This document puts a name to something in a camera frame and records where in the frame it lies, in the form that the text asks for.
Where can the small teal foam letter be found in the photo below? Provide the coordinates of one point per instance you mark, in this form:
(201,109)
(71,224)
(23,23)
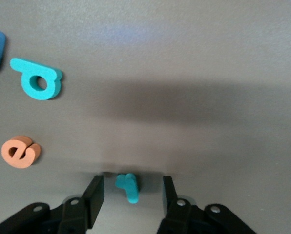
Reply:
(130,190)

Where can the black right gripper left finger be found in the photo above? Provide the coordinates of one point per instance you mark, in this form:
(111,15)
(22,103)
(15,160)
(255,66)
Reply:
(94,202)

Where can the teal foam letter with hole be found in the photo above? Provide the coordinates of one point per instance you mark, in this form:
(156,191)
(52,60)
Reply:
(28,70)

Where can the orange foam letter e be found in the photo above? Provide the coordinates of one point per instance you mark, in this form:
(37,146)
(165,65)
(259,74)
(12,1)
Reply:
(19,159)

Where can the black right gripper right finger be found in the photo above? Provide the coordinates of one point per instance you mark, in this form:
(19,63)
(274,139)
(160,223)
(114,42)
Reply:
(171,202)

